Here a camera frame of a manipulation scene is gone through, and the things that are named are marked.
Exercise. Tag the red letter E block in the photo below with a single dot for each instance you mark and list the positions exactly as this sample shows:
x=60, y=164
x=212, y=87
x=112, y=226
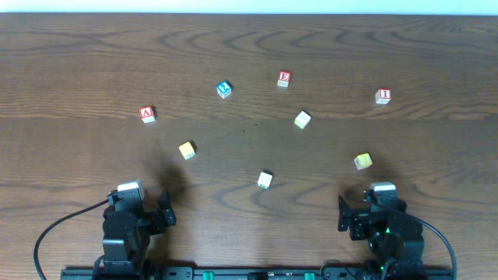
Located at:
x=284, y=78

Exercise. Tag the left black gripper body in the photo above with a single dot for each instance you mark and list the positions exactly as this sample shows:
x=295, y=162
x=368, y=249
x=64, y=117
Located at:
x=158, y=219

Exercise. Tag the yellow block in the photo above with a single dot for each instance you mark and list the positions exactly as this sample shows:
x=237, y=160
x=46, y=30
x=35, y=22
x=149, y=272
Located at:
x=363, y=161
x=187, y=150

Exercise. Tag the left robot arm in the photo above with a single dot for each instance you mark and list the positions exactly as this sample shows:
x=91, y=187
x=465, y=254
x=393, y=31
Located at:
x=127, y=229

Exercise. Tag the cream block green edge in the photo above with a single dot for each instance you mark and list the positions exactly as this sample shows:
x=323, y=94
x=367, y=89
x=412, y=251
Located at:
x=264, y=180

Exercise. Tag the red letter I block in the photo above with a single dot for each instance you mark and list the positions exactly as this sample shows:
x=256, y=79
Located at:
x=383, y=96

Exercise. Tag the yellow block right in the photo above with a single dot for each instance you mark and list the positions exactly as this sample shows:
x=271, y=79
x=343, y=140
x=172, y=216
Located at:
x=363, y=161

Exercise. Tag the blue number 2 block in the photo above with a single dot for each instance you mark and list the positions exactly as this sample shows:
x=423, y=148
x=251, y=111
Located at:
x=224, y=89

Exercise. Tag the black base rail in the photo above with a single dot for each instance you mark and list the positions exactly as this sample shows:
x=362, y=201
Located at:
x=186, y=273

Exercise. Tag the red letter A block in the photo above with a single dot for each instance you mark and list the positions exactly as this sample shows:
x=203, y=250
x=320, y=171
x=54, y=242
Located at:
x=147, y=114

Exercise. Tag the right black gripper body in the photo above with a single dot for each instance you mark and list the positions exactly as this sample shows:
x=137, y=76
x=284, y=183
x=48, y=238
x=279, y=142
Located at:
x=355, y=219

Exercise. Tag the yellow block left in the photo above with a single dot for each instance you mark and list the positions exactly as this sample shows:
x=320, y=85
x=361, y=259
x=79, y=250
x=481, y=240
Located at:
x=187, y=150

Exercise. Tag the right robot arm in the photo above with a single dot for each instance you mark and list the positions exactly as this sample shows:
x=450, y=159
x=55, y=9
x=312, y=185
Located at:
x=394, y=239

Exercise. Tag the plain cream number 3 block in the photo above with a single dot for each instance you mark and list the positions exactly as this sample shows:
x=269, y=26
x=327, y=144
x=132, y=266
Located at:
x=302, y=119

